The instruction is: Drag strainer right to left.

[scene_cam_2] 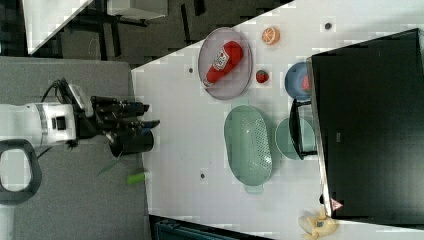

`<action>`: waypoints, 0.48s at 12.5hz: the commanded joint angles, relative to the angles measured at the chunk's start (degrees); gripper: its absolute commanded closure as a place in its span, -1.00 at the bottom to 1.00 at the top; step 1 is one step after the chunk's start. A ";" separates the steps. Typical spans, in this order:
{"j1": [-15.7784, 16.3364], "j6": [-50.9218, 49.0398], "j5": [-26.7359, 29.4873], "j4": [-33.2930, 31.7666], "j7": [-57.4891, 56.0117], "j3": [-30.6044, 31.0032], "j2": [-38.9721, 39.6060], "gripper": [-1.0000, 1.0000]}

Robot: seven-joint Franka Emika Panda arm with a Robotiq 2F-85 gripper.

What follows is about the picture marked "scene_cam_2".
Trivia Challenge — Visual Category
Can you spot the orange slice toy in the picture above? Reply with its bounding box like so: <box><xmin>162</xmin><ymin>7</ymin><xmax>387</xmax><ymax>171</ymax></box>
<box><xmin>261</xmin><ymin>27</ymin><xmax>280</xmax><ymax>45</ymax></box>

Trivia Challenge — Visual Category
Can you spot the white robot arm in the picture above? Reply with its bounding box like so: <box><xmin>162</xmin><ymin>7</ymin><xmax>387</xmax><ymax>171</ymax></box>
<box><xmin>0</xmin><ymin>96</ymin><xmax>159</xmax><ymax>240</ymax></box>

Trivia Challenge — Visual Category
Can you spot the peeled banana toy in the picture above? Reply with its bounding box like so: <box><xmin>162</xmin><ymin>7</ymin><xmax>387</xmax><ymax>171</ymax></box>
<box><xmin>298</xmin><ymin>208</ymin><xmax>339</xmax><ymax>240</ymax></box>

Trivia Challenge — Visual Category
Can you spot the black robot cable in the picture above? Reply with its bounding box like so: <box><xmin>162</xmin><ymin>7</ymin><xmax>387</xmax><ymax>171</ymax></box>
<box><xmin>36</xmin><ymin>77</ymin><xmax>73</xmax><ymax>159</ymax></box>

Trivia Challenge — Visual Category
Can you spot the green bowl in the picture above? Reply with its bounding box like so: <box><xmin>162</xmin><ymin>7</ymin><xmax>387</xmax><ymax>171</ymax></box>
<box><xmin>275</xmin><ymin>118</ymin><xmax>316</xmax><ymax>160</ymax></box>

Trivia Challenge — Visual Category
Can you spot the blue bowl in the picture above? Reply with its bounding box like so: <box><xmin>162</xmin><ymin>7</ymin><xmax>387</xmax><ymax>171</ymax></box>
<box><xmin>285</xmin><ymin>62</ymin><xmax>310</xmax><ymax>102</ymax></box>

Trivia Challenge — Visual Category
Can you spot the black toaster oven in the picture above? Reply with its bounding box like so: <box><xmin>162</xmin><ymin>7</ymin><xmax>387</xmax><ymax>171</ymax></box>
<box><xmin>306</xmin><ymin>28</ymin><xmax>424</xmax><ymax>229</ymax></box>

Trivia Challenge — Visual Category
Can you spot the black cylinder post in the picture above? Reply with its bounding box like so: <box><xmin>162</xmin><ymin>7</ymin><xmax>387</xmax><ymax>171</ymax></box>
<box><xmin>109</xmin><ymin>129</ymin><xmax>154</xmax><ymax>157</ymax></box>

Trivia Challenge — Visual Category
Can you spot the green oval strainer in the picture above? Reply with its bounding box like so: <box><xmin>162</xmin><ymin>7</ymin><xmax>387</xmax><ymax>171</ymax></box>
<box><xmin>224</xmin><ymin>99</ymin><xmax>273</xmax><ymax>195</ymax></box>

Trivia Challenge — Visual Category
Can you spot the red ketchup bottle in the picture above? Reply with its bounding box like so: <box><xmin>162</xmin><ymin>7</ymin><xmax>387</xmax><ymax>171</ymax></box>
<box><xmin>202</xmin><ymin>41</ymin><xmax>244</xmax><ymax>87</ymax></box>

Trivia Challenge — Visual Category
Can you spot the grey round plate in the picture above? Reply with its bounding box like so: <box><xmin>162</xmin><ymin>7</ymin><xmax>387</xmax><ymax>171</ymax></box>
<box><xmin>198</xmin><ymin>28</ymin><xmax>253</xmax><ymax>100</ymax></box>

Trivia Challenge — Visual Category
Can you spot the red strawberry in bowl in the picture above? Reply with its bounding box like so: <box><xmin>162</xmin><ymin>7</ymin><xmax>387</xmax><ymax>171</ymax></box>
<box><xmin>302</xmin><ymin>75</ymin><xmax>311</xmax><ymax>93</ymax></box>

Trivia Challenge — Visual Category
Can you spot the green marker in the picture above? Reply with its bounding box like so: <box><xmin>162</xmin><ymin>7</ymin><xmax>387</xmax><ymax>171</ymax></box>
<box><xmin>126</xmin><ymin>173</ymin><xmax>146</xmax><ymax>185</ymax></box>

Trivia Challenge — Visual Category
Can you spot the small red strawberry toy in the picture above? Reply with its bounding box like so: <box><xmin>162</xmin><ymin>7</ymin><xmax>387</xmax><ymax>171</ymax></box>
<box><xmin>255</xmin><ymin>70</ymin><xmax>269</xmax><ymax>84</ymax></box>

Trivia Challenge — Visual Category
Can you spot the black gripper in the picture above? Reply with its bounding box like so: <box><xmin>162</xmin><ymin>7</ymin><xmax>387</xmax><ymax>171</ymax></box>
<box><xmin>76</xmin><ymin>96</ymin><xmax>160</xmax><ymax>140</ymax></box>

